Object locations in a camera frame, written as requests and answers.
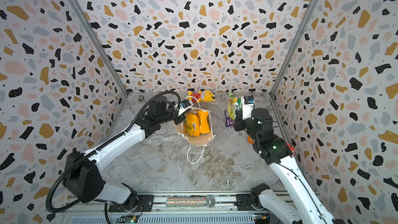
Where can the small green snack box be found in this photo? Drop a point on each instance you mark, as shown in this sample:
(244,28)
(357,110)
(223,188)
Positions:
(234,104)

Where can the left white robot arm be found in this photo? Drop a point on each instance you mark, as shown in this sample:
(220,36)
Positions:
(84,180)

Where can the glittery cylinder tube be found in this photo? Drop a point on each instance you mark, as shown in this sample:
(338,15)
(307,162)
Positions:
(191,201)

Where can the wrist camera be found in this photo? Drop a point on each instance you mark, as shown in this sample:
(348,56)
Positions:
(184,107)
(248,104)

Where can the aluminium left corner post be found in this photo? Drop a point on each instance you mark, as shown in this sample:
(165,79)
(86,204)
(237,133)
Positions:
(96,44)

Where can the aluminium corner post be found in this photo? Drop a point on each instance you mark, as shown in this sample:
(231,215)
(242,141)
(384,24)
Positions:
(300,32)
(96,44)

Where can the orange snack packet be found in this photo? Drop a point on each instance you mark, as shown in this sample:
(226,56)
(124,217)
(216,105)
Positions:
(250,140)

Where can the purple snack packet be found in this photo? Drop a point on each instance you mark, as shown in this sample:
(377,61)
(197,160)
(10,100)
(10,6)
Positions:
(229,120)

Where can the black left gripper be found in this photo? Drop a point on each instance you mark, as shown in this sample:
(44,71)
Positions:
(179,118)

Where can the white printed paper bag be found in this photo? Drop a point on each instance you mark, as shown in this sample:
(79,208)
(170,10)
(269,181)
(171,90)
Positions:
(200,141)

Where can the yellow plush toy red dress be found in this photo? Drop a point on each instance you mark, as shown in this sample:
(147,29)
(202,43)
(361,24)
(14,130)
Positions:
(203,96)

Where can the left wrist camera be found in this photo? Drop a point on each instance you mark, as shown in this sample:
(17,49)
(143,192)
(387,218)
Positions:
(184,107)

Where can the yellow snack packet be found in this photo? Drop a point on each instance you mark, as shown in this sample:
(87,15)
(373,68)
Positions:
(204,123)

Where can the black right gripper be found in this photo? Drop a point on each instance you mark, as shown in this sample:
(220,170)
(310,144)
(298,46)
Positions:
(239,123)

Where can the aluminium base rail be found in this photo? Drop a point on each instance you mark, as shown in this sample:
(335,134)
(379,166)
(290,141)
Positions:
(232,207)

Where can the aluminium right corner post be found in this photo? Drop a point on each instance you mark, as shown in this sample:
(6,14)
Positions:
(300,32)

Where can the yellow lemon candy bag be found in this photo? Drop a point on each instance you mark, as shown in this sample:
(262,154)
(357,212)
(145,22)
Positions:
(191,125)

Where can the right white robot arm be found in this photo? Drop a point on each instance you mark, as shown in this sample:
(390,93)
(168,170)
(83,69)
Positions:
(308,209)

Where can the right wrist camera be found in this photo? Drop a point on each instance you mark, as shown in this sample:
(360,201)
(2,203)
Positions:
(248,104)

